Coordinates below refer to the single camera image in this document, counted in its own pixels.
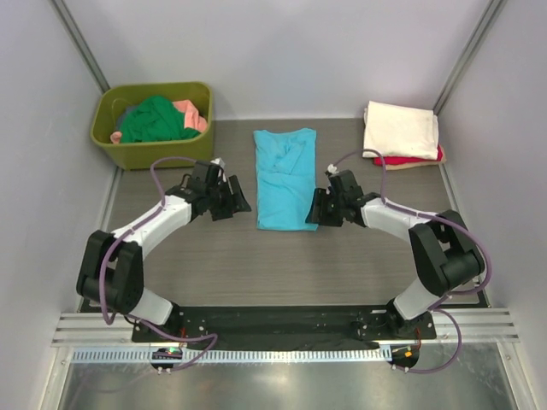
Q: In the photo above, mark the green t shirt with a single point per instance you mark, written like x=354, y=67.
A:
x=154, y=124

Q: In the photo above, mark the olive green plastic bin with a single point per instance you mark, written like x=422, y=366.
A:
x=138, y=156

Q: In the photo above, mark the folded tan t shirt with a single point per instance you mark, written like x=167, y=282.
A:
x=410, y=165

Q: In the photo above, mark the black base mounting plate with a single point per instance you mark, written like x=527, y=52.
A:
x=292, y=328

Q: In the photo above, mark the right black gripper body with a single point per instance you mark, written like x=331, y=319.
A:
x=337, y=213

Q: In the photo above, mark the right aluminium frame post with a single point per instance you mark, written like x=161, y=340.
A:
x=470, y=50

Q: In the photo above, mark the light blue t shirt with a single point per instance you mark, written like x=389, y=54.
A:
x=285, y=175

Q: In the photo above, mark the folded red t shirt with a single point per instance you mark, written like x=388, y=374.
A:
x=406, y=160

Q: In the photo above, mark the salmon pink t shirt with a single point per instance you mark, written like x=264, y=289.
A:
x=192, y=115

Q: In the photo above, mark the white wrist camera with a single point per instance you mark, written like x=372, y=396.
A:
x=221, y=164
x=331, y=170

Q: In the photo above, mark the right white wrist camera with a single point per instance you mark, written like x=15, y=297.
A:
x=331, y=170

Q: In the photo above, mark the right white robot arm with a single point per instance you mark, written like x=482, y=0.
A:
x=445, y=256

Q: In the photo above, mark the left aluminium frame post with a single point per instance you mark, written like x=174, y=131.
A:
x=72, y=28

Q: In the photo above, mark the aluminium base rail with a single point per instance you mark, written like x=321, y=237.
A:
x=477, y=325

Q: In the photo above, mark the aluminium frame post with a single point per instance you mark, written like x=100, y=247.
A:
x=470, y=50
x=72, y=28

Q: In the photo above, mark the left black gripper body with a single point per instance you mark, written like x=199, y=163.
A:
x=220, y=200

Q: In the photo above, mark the white slotted cable duct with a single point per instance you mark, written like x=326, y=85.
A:
x=173, y=356

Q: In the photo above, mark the folded cream t shirt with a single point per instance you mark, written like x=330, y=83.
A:
x=400, y=131

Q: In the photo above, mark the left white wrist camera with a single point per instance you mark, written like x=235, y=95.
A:
x=221, y=164

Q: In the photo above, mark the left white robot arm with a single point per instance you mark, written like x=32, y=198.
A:
x=112, y=269

